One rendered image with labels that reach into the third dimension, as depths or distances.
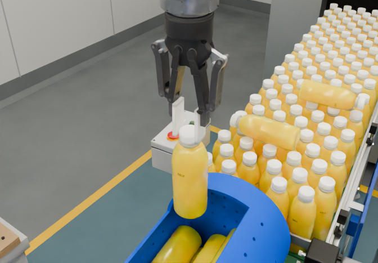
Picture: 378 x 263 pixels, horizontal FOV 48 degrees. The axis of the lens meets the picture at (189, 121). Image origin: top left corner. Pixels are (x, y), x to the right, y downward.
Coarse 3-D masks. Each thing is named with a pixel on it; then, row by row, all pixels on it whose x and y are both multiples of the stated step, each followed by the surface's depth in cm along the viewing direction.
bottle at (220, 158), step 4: (220, 156) 122; (224, 156) 121; (228, 156) 121; (232, 156) 122; (216, 160) 123; (220, 160) 122; (224, 160) 121; (232, 160) 122; (236, 160) 124; (216, 164) 123; (220, 164) 122; (236, 164) 123; (216, 168) 123; (220, 168) 122; (236, 168) 123
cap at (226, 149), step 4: (224, 144) 122; (228, 144) 122; (220, 148) 121; (224, 148) 121; (228, 148) 121; (232, 148) 121; (220, 152) 121; (224, 152) 120; (228, 152) 120; (232, 152) 121
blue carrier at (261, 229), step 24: (216, 192) 88; (240, 192) 87; (168, 216) 99; (216, 216) 100; (240, 216) 95; (264, 216) 85; (144, 240) 91; (240, 240) 79; (264, 240) 82; (288, 240) 90
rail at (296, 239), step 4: (292, 236) 110; (296, 236) 110; (300, 236) 110; (292, 240) 111; (296, 240) 110; (300, 240) 109; (304, 240) 109; (308, 240) 108; (296, 244) 111; (300, 244) 110; (304, 244) 109; (308, 244) 109
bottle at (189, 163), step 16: (176, 144) 79; (176, 160) 78; (192, 160) 76; (208, 160) 80; (176, 176) 80; (192, 176) 78; (176, 192) 82; (192, 192) 81; (176, 208) 85; (192, 208) 83
